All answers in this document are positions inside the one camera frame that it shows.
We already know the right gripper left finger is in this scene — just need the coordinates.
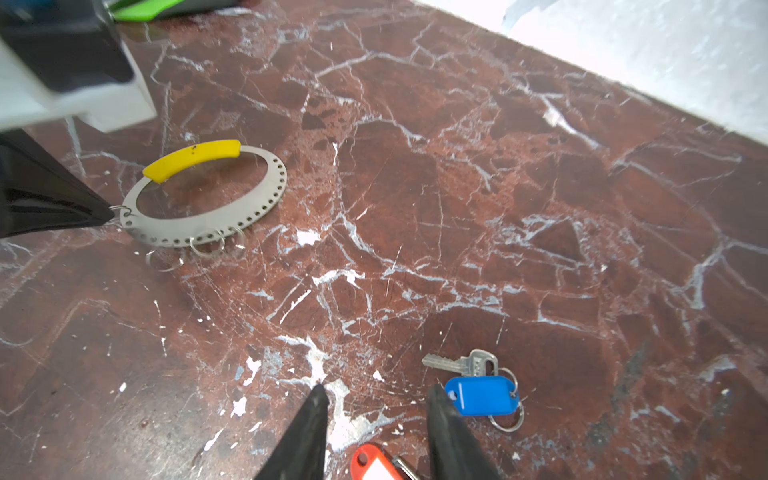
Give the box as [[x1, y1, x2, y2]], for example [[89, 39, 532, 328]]
[[254, 384, 329, 480]]

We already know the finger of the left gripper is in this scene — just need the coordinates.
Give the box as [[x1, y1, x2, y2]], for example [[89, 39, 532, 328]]
[[1, 129, 115, 238]]

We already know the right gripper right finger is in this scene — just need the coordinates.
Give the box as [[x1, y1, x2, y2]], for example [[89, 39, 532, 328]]
[[426, 385, 502, 480]]

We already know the key with blue tag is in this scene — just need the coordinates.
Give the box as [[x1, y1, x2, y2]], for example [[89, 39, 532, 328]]
[[422, 349, 525, 433]]

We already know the green black work glove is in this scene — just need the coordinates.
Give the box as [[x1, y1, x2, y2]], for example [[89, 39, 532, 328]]
[[107, 0, 240, 23]]

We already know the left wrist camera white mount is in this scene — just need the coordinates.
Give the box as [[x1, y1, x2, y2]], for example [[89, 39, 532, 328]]
[[1, 1, 157, 133]]

